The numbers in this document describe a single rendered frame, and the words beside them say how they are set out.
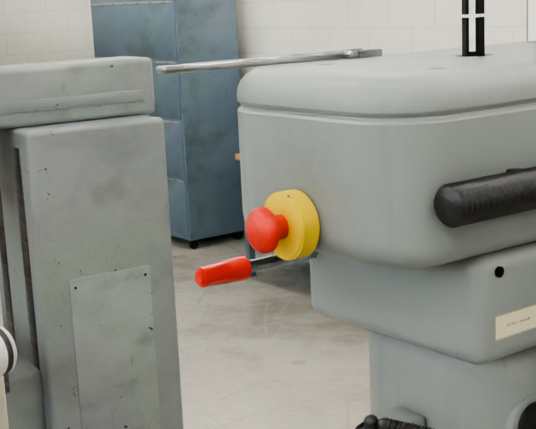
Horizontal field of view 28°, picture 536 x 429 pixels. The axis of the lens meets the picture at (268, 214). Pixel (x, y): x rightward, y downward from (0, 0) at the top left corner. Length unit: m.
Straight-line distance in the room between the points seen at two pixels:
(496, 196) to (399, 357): 0.27
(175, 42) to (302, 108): 7.36
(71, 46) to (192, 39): 2.72
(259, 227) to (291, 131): 0.09
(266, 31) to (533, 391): 7.49
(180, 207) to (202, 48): 1.25
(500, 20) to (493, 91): 5.77
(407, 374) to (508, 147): 0.27
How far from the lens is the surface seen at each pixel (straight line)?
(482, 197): 0.84
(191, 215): 8.41
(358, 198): 0.87
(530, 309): 0.98
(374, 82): 0.85
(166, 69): 0.98
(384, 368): 1.09
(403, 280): 0.99
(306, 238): 0.90
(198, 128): 8.37
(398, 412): 1.07
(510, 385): 1.02
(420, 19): 7.13
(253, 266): 1.03
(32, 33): 10.64
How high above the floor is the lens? 1.96
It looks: 12 degrees down
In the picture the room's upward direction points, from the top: 3 degrees counter-clockwise
